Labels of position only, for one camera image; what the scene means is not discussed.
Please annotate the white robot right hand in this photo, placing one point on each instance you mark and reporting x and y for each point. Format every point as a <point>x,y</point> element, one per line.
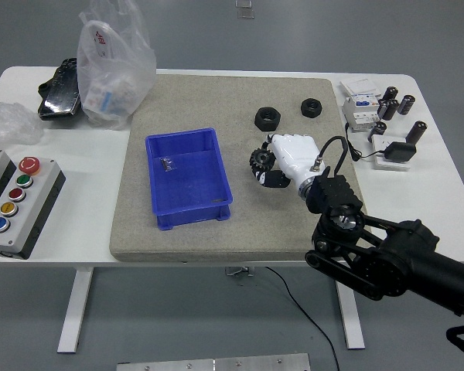
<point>297,154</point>

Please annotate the black metal gear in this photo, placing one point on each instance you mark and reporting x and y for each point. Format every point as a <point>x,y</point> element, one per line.
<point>260,157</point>

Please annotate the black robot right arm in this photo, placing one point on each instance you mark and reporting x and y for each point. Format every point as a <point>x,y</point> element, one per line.
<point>334,197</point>

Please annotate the small black hex nut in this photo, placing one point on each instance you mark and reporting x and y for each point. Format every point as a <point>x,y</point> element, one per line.
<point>307,111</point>

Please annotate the large black hex nut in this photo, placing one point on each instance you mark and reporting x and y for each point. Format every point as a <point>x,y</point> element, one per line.
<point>263,122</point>

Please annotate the white flat card box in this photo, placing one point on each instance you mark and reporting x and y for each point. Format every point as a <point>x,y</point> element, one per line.
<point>357,86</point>

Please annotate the blue plastic box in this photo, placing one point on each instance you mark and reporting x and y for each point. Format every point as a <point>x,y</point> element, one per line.
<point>187,178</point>

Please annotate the grey five-button control box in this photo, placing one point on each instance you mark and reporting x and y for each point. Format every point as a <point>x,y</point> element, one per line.
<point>31,216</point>

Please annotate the white circuit breaker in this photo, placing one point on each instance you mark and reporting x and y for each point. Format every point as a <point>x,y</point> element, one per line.
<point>355,114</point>

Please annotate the black cylindrical capacitor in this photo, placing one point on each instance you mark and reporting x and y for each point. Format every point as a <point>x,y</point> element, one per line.
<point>406,105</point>
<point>377,131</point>
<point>389,110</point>
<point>390,95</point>
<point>416,133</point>

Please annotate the white power socket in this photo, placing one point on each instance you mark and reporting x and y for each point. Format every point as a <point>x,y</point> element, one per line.
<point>381,142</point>

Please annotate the grey-brown mat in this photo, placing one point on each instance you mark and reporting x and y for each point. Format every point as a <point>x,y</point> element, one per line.
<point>216,100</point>

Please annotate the black power adapter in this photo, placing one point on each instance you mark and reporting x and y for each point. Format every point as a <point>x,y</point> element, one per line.
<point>400,151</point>

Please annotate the small clear screw bag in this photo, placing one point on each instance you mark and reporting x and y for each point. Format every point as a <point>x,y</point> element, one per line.
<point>168,164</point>

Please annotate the clear floor marker plate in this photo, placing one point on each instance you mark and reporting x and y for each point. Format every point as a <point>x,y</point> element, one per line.
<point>246,14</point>
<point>243,3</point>

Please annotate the white table leg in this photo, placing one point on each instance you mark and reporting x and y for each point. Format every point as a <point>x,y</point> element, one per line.
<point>75,309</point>
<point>352,320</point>

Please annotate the white translucent plastic bag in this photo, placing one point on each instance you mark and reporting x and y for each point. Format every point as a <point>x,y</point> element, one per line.
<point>108,65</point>

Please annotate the silver metal plate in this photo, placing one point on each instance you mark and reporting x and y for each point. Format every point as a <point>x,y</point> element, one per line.
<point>216,364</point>

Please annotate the black glossy pouch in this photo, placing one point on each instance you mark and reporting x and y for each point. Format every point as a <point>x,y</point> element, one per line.
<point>60,96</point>

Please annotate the clear bubble wrap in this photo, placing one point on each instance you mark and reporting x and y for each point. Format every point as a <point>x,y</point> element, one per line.
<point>7,123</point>

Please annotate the metal under-table bracket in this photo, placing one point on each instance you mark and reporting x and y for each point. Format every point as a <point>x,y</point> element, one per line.
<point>237,271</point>

